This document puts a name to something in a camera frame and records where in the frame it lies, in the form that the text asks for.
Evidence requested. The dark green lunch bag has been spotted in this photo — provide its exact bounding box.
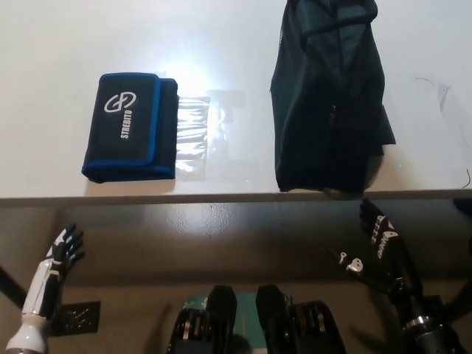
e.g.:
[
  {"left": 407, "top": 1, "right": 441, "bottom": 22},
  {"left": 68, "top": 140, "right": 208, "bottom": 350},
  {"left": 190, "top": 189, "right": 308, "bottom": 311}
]
[{"left": 270, "top": 0, "right": 392, "bottom": 194}]

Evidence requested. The black blue Strebito notebook case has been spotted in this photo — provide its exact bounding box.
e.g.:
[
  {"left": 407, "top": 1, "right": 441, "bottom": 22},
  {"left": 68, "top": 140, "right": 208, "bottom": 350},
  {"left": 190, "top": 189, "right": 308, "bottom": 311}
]
[{"left": 80, "top": 72, "right": 179, "bottom": 183}]

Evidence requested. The black table leg brace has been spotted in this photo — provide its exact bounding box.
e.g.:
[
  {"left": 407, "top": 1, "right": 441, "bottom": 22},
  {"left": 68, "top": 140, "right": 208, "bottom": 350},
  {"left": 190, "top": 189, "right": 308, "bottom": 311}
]
[
  {"left": 440, "top": 278, "right": 472, "bottom": 327},
  {"left": 0, "top": 264, "right": 26, "bottom": 309}
]

